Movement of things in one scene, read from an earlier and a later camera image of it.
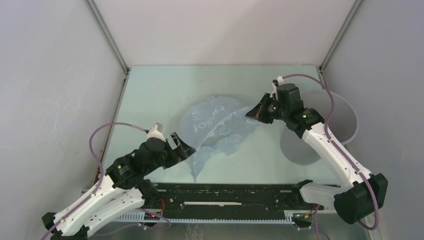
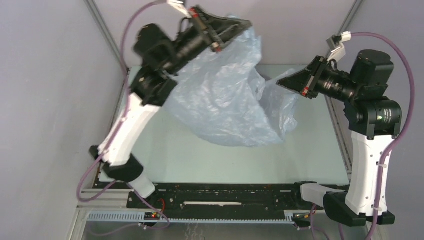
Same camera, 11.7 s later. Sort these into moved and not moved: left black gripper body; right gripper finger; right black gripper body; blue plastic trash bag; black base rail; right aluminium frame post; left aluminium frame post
Moved: right black gripper body; blue plastic trash bag; left black gripper body; right gripper finger
Not moved: left aluminium frame post; black base rail; right aluminium frame post
